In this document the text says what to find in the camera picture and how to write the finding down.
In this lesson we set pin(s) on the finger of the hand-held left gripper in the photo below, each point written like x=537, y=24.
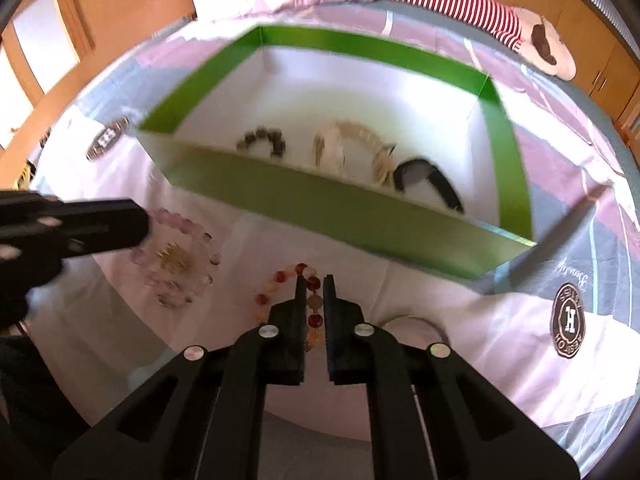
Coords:
x=105, y=227

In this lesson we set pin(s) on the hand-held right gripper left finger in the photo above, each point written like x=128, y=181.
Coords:
x=287, y=340

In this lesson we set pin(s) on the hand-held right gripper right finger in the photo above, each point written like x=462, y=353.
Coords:
x=345, y=340

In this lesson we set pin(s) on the silver bangle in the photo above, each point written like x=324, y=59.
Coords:
x=435, y=325

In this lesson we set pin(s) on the green cardboard box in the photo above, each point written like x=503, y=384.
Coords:
x=310, y=200

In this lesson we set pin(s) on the black wrist watch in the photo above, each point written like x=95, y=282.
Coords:
x=440, y=180

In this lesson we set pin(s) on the cream wrist watch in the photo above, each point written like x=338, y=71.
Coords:
x=350, y=132

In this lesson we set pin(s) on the plaid printed bedsheet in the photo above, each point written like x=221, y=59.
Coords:
x=500, y=320

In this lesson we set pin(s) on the red striped plush toy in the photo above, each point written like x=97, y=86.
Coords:
x=450, y=5

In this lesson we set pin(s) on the wooden wardrobe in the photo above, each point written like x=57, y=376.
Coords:
x=585, y=25

